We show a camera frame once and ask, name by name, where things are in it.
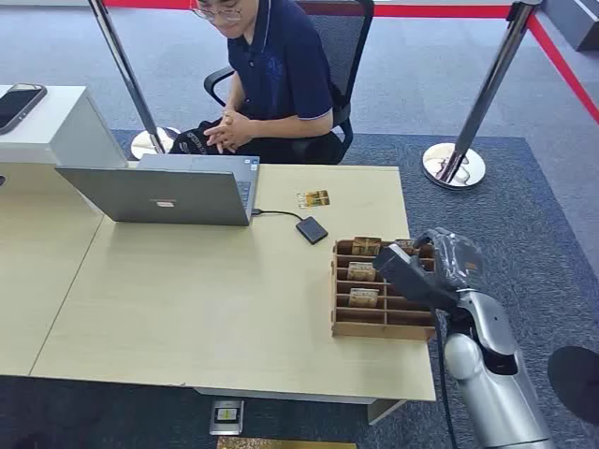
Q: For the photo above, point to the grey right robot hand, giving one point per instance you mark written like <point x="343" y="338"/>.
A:
<point x="456" y="260"/>

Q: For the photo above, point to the person's left hand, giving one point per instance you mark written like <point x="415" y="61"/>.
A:
<point x="241" y="129"/>

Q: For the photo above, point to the person's right hand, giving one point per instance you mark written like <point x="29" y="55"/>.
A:
<point x="219" y="137"/>

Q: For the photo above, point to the person's left forearm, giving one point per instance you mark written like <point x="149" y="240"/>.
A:
<point x="292" y="125"/>

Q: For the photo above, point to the person's right forearm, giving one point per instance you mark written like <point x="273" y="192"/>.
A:
<point x="236" y="96"/>

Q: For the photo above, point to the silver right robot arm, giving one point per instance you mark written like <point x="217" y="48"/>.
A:
<point x="491" y="372"/>

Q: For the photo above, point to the person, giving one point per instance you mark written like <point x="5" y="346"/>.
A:
<point x="280" y="68"/>

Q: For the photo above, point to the wooden slotted card holder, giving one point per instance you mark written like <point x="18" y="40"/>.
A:
<point x="360" y="322"/>

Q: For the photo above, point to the black bag white print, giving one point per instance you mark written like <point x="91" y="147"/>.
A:
<point x="192" y="141"/>

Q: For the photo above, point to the grey laptop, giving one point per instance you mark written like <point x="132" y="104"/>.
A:
<point x="164" y="195"/>

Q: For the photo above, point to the glasses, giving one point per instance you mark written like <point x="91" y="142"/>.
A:
<point x="220" y="12"/>

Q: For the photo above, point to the black office chair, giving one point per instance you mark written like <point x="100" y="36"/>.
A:
<point x="348" y="56"/>

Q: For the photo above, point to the black round object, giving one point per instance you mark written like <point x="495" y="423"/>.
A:
<point x="575" y="384"/>

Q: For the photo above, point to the white box stand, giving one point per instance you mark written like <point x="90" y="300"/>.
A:
<point x="60" y="127"/>

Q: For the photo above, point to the red barrier belt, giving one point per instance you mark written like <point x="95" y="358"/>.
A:
<point x="421" y="10"/>
<point x="561" y="65"/>

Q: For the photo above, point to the black smartphone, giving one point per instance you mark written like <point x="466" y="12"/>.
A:
<point x="16" y="106"/>

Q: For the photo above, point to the silver floor socket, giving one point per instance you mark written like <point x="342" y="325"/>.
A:
<point x="226" y="416"/>

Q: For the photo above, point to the grey block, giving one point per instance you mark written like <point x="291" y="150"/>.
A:
<point x="573" y="21"/>

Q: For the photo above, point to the chrome stanchion post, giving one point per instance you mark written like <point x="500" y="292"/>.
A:
<point x="482" y="93"/>
<point x="126" y="74"/>

